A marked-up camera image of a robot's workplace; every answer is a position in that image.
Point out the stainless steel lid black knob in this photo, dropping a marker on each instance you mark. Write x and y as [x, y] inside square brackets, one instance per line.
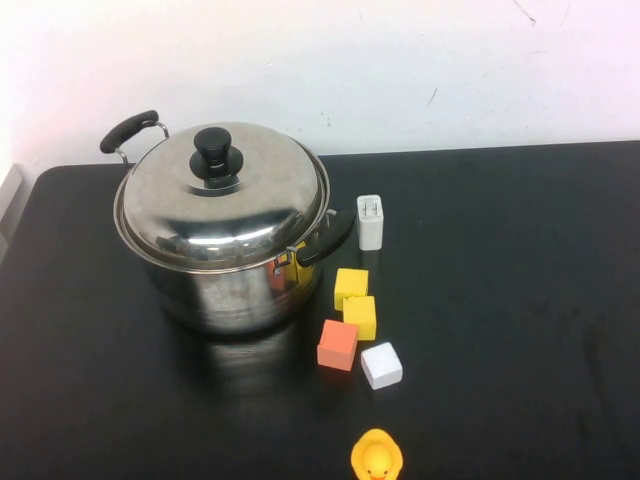
[225, 225]

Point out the white charger plug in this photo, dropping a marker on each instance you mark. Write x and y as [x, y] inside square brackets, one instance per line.
[370, 225]

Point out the yellow foam cube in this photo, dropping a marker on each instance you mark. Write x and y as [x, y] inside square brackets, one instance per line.
[360, 317]
[351, 285]

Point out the orange foam cube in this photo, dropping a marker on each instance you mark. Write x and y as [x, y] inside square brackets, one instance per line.
[336, 347]

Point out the white foam cube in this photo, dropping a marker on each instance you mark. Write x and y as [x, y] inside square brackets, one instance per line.
[381, 367]

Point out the yellow rubber duck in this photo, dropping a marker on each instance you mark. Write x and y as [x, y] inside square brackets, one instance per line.
[377, 455]

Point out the grey metal frame edge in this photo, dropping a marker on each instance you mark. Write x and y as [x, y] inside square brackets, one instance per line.
[7, 210]

